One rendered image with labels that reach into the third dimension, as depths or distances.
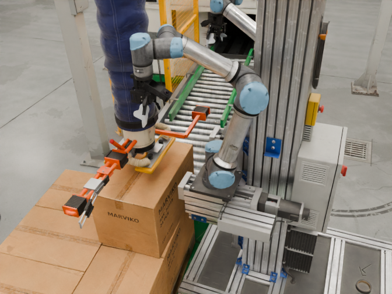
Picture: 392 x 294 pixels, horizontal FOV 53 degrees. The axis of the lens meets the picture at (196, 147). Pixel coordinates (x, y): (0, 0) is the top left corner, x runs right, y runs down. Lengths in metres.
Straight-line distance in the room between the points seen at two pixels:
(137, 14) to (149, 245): 1.24
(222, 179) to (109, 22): 0.85
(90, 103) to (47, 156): 0.89
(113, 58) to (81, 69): 1.65
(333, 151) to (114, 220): 1.21
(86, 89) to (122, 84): 1.68
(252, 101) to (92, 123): 2.41
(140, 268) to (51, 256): 0.55
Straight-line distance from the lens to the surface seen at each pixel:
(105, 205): 2.21
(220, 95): 3.84
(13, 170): 4.23
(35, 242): 2.63
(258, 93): 1.57
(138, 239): 2.29
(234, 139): 1.68
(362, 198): 3.69
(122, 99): 1.97
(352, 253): 2.94
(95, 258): 2.42
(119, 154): 2.01
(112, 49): 1.86
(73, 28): 3.40
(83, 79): 3.56
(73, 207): 1.76
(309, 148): 1.99
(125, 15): 1.79
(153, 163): 2.12
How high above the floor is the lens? 2.37
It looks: 36 degrees down
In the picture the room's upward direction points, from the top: 2 degrees counter-clockwise
